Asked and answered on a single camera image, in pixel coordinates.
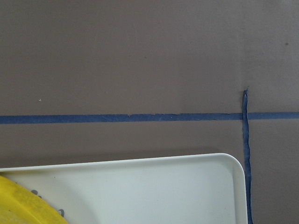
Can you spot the white rectangular bear tray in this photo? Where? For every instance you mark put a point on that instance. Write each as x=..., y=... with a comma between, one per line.
x=193, y=189

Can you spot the dull yellow speckled banana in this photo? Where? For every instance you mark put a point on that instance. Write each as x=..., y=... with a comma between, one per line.
x=20, y=206

